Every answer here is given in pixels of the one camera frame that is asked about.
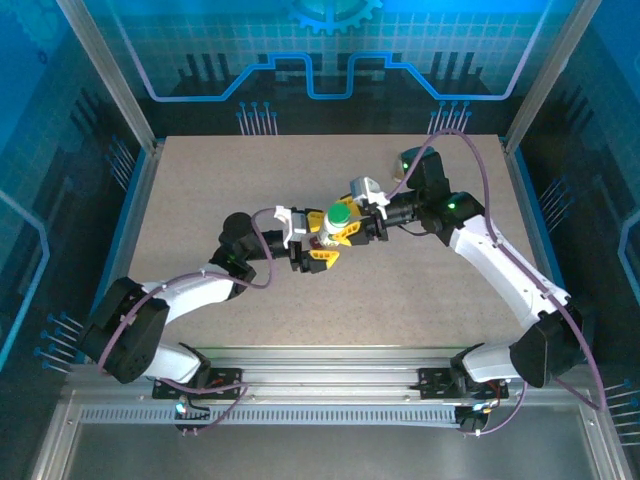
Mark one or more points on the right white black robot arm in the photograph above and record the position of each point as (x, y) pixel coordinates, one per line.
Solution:
(500, 270)

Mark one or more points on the left black connector bracket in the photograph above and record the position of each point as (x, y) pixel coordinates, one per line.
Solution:
(195, 411)

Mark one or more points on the left aluminium frame post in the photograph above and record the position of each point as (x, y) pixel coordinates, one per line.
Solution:
(112, 75)

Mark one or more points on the right aluminium frame post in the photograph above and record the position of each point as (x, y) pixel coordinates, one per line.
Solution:
(550, 75)

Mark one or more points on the black connector bracket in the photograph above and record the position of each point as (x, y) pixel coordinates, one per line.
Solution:
(195, 411)
(470, 424)

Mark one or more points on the right black connector bracket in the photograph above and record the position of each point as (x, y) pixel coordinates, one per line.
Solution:
(470, 424)

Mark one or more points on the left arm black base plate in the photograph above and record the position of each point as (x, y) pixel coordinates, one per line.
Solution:
(231, 387)

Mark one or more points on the white pill bottle green cap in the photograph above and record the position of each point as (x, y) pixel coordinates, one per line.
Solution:
(339, 214)

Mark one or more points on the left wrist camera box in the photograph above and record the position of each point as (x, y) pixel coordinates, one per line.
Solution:
(290, 225)

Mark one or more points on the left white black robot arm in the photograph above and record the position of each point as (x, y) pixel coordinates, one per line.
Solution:
(185, 295)

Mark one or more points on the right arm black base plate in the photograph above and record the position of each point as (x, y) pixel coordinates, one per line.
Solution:
(432, 385)

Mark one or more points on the aluminium frame post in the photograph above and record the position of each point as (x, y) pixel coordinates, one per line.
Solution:
(112, 75)
(550, 75)

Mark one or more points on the left table side rail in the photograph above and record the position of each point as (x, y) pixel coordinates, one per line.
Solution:
(131, 225)

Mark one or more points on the long aluminium mounting rail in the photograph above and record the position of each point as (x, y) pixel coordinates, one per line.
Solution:
(325, 370)

